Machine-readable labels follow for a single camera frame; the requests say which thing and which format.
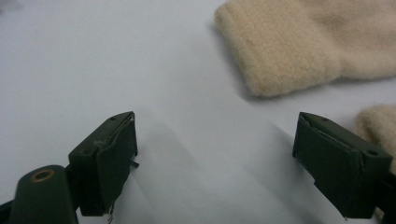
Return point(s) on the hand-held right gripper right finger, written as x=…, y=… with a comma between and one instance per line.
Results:
x=339, y=168

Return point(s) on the beige glove with orange fingers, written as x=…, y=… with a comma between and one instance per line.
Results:
x=295, y=46

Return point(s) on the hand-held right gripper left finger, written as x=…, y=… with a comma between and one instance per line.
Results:
x=102, y=165

